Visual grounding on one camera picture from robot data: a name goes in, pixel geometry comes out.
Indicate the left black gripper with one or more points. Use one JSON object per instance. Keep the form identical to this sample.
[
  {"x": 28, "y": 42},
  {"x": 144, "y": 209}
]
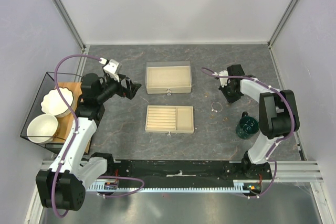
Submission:
[{"x": 132, "y": 88}]

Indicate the dark green mug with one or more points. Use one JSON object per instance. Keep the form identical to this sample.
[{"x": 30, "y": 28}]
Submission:
[{"x": 247, "y": 126}]

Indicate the beige ring slot tray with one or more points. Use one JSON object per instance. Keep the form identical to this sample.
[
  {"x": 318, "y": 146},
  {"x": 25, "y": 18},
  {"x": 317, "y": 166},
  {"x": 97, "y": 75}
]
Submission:
[{"x": 169, "y": 119}]

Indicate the black wire frame box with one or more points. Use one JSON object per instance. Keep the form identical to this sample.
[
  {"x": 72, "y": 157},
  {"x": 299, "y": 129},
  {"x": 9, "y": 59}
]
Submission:
[{"x": 47, "y": 84}]

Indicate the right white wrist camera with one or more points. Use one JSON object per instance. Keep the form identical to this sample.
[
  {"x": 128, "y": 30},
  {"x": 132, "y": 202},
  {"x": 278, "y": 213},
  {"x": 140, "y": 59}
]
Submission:
[{"x": 223, "y": 77}]

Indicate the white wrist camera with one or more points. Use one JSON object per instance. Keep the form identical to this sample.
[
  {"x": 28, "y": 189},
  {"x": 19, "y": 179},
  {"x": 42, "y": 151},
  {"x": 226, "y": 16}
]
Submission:
[
  {"x": 223, "y": 77},
  {"x": 111, "y": 67}
]

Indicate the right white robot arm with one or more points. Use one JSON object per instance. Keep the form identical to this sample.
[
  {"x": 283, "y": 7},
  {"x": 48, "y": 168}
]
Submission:
[{"x": 277, "y": 116}]

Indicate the white scalloped bowl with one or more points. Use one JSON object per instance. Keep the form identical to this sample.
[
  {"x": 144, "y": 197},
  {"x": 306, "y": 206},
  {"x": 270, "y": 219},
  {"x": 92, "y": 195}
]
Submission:
[{"x": 54, "y": 105}]

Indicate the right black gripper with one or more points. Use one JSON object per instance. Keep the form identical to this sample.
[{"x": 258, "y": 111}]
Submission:
[{"x": 229, "y": 99}]

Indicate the white round bowl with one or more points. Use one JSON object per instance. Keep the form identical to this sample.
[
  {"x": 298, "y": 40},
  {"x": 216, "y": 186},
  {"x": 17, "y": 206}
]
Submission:
[{"x": 43, "y": 129}]

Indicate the wooden board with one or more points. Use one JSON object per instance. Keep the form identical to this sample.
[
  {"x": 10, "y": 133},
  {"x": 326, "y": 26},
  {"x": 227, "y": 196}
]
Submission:
[{"x": 65, "y": 123}]

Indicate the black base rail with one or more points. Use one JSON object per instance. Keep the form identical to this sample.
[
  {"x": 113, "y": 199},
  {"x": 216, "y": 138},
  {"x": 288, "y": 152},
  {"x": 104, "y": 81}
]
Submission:
[{"x": 230, "y": 170}]

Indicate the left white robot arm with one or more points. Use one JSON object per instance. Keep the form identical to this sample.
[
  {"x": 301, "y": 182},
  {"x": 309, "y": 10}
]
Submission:
[{"x": 63, "y": 185}]

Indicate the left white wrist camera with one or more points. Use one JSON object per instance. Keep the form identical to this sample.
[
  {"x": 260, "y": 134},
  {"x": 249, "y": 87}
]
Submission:
[{"x": 111, "y": 67}]

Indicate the beige open jewelry box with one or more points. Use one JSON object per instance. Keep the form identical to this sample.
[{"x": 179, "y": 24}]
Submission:
[{"x": 168, "y": 77}]

